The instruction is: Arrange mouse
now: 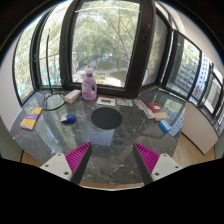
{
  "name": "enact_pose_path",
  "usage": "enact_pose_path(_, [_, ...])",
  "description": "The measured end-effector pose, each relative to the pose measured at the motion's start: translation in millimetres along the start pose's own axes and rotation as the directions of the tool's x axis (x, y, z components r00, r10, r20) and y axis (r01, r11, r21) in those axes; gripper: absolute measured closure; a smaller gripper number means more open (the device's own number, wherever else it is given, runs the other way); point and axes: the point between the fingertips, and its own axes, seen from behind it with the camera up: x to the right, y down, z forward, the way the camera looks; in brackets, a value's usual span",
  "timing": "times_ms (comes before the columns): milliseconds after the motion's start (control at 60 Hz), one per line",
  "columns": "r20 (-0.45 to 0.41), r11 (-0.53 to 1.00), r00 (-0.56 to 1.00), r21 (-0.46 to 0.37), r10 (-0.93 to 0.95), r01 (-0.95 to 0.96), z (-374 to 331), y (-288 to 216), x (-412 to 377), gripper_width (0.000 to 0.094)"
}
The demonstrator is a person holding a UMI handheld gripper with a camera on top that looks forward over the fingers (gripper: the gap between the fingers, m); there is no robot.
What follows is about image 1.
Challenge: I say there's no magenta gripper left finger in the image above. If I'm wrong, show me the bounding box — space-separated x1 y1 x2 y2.
41 142 92 185

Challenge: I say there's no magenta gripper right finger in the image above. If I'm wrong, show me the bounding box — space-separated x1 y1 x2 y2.
133 143 182 185

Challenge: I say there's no blue and white mouse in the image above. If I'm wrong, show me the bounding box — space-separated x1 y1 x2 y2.
60 114 76 124

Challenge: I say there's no round black mouse pad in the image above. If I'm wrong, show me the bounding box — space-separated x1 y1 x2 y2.
91 107 122 130

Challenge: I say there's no blue white small box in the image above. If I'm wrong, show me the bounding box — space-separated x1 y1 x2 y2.
159 120 171 132

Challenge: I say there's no light blue booklet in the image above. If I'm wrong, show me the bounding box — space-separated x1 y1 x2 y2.
134 100 155 119

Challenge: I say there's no yellow and purple box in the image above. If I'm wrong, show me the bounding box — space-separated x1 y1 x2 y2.
20 107 43 130

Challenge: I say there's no small orange white box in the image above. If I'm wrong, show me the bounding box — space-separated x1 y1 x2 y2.
64 90 81 104

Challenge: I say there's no white framed card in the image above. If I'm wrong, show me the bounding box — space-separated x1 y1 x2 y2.
97 96 116 106

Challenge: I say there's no grey flat leaflet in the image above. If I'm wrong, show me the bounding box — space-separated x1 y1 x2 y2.
117 98 133 107

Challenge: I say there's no purple lotion bottle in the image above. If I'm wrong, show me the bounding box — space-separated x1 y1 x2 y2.
82 68 97 101

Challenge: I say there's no black wire lamp stand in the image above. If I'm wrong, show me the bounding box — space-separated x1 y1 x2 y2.
42 33 65 111

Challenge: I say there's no black window frame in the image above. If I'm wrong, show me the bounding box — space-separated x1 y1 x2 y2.
12 0 224 118

